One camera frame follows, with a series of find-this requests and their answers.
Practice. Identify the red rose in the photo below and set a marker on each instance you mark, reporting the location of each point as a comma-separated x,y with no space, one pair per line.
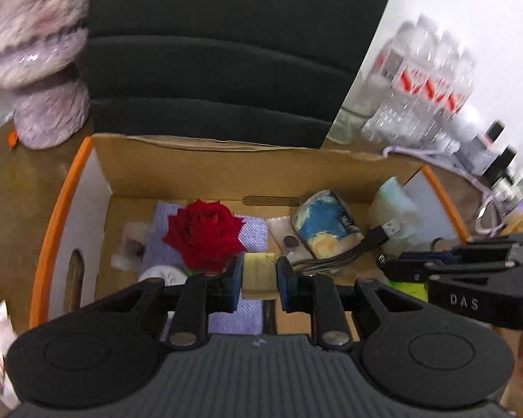
202,233

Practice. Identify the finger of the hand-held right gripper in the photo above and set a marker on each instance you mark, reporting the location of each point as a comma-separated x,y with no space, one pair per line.
488,244
418,270

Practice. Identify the glass cup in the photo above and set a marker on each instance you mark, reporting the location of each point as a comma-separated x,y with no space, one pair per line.
344,129

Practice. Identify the lime green object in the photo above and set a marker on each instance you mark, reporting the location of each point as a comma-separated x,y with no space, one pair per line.
407,291

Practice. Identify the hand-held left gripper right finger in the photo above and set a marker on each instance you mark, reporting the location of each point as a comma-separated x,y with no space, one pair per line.
284,289

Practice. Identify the orange rimmed cardboard box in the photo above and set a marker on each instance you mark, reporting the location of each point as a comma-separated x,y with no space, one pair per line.
165,170

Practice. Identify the purple knitted cloth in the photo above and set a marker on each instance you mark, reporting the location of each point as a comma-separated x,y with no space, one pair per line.
252,230

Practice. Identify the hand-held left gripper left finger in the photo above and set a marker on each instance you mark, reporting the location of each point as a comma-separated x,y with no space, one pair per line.
236,289

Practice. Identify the pack of water bottles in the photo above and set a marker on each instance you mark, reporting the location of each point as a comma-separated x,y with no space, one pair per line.
418,87

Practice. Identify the white round cap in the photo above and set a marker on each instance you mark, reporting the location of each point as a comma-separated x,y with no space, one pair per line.
161,275

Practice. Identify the small orange object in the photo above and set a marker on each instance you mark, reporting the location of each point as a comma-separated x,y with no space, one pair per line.
14,140

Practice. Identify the small dark capped bottle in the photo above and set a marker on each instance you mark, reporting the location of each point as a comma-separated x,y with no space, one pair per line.
505,167
488,148

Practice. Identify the pale green tissue pack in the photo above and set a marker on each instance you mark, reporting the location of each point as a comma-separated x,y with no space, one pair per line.
392,209

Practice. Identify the pale yellow block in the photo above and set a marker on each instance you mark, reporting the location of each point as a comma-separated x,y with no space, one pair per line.
258,276

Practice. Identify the clear wrapped candy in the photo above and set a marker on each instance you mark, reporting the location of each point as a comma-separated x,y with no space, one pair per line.
130,244
287,237

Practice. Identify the blue yellow painted pouch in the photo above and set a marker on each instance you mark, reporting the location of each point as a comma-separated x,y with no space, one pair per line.
327,226

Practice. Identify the white round object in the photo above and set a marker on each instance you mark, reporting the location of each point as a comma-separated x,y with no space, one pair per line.
462,126

